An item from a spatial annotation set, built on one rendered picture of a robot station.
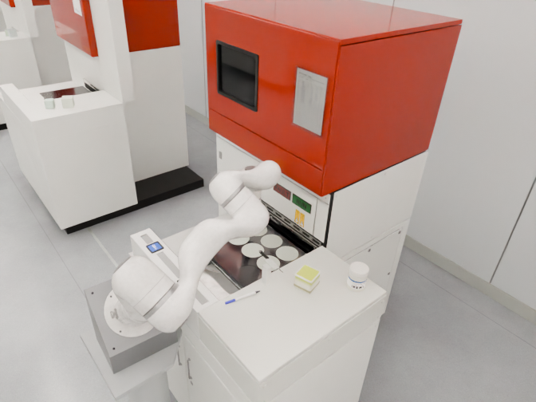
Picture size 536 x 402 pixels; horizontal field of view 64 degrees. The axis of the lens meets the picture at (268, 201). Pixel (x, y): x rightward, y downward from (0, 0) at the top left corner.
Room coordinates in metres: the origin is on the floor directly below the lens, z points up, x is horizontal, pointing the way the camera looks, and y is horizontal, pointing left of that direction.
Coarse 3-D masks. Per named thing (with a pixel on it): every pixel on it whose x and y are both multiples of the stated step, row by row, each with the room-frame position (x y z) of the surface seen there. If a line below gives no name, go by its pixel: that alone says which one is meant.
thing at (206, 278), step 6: (204, 270) 1.34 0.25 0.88; (204, 276) 1.31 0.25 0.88; (210, 276) 1.31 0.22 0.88; (204, 282) 1.27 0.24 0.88; (210, 282) 1.27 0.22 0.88; (216, 282) 1.28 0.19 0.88; (210, 288) 1.24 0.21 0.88; (216, 288) 1.24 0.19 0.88; (222, 288) 1.25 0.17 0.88; (216, 294) 1.21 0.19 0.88; (222, 294) 1.21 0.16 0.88; (228, 294) 1.21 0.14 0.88
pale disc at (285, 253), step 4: (280, 248) 1.49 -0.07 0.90; (284, 248) 1.49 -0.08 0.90; (288, 248) 1.49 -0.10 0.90; (292, 248) 1.49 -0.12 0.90; (276, 252) 1.46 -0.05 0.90; (280, 252) 1.46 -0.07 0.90; (284, 252) 1.46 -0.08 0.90; (288, 252) 1.47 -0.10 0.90; (292, 252) 1.47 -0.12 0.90; (296, 252) 1.47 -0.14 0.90; (280, 256) 1.44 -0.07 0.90; (284, 256) 1.44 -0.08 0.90; (288, 256) 1.44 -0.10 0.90; (292, 256) 1.44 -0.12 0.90; (296, 256) 1.44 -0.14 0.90; (284, 260) 1.41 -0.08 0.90; (288, 260) 1.41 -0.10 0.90
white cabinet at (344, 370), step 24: (192, 336) 1.08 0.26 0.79; (360, 336) 1.11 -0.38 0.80; (192, 360) 1.09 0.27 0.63; (216, 360) 0.96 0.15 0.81; (336, 360) 1.02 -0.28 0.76; (360, 360) 1.13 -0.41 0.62; (168, 384) 1.30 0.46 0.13; (192, 384) 1.10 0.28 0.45; (216, 384) 0.96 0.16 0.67; (312, 384) 0.94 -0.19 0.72; (336, 384) 1.04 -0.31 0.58; (360, 384) 1.17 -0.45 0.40
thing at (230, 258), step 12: (252, 240) 1.54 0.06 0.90; (228, 252) 1.45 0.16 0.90; (240, 252) 1.45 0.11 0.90; (264, 252) 1.46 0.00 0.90; (300, 252) 1.47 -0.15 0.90; (228, 264) 1.37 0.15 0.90; (240, 264) 1.37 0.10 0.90; (252, 264) 1.37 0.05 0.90; (240, 276) 1.30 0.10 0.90; (252, 276) 1.30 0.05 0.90
